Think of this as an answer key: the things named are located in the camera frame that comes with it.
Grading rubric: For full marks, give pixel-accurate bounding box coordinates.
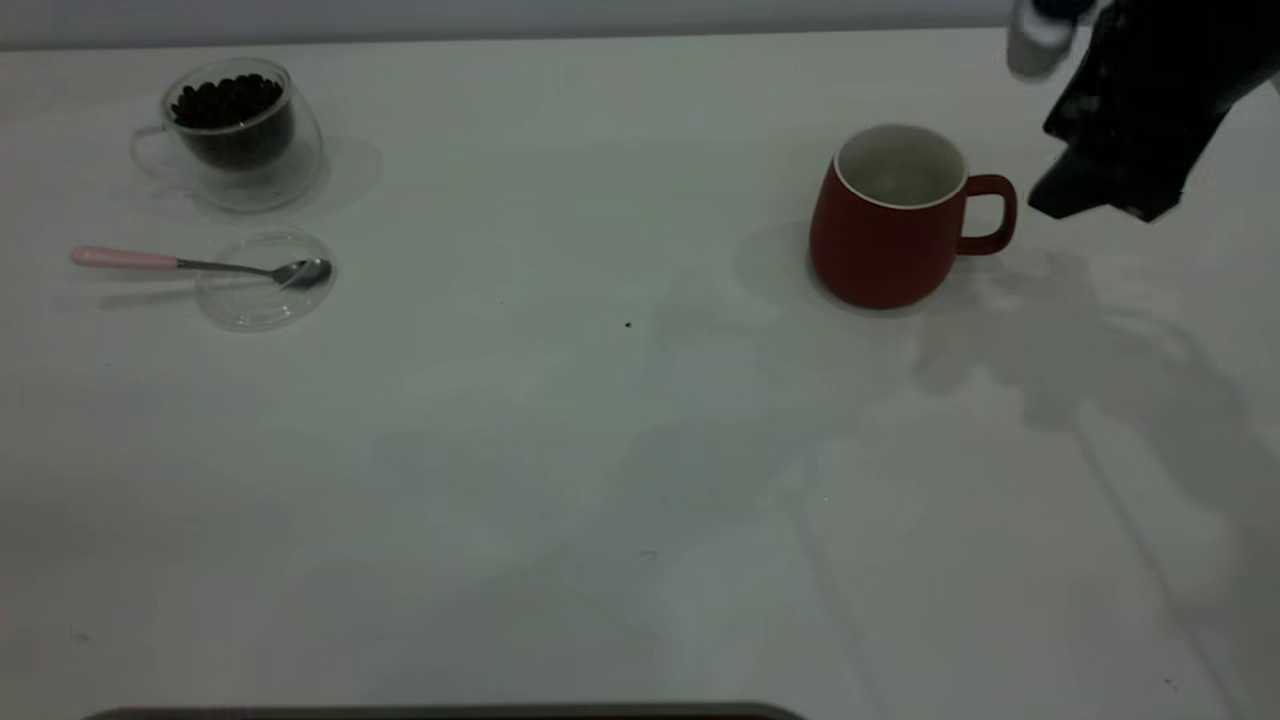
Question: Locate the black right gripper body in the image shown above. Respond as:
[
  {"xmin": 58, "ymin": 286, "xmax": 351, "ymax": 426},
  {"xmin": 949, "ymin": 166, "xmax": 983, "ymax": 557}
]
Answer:
[{"xmin": 1045, "ymin": 0, "xmax": 1280, "ymax": 153}]

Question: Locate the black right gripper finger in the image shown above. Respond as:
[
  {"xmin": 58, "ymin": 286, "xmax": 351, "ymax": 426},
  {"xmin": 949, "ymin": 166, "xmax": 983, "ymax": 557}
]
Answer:
[
  {"xmin": 1105, "ymin": 150, "xmax": 1201, "ymax": 223},
  {"xmin": 1028, "ymin": 148, "xmax": 1121, "ymax": 219}
]

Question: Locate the red ceramic mug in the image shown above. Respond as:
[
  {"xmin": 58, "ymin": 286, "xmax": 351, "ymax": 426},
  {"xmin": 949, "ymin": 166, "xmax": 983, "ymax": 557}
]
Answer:
[{"xmin": 808, "ymin": 124, "xmax": 1018, "ymax": 311}]

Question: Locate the pink-handled metal spoon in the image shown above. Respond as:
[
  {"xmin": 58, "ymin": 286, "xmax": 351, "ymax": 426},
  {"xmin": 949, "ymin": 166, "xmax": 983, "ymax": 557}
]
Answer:
[{"xmin": 70, "ymin": 246, "xmax": 333, "ymax": 292}]

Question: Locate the pile of coffee beans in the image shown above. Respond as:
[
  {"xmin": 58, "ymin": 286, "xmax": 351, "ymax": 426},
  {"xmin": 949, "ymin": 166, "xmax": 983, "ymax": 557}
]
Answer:
[{"xmin": 172, "ymin": 74, "xmax": 296, "ymax": 171}]

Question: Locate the clear glass saucer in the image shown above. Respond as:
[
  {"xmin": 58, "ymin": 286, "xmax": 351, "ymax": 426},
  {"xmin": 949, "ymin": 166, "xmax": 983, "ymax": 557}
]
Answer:
[{"xmin": 195, "ymin": 230, "xmax": 338, "ymax": 333}]

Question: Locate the white camera housing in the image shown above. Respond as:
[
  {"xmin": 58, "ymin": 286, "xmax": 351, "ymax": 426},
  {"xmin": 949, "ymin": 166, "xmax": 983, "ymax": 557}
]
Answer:
[{"xmin": 1005, "ymin": 0, "xmax": 1079, "ymax": 79}]

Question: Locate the clear double-wall glass cup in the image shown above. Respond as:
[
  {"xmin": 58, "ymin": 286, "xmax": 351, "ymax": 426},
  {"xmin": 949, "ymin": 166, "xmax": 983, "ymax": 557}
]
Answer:
[{"xmin": 130, "ymin": 57, "xmax": 324, "ymax": 213}]

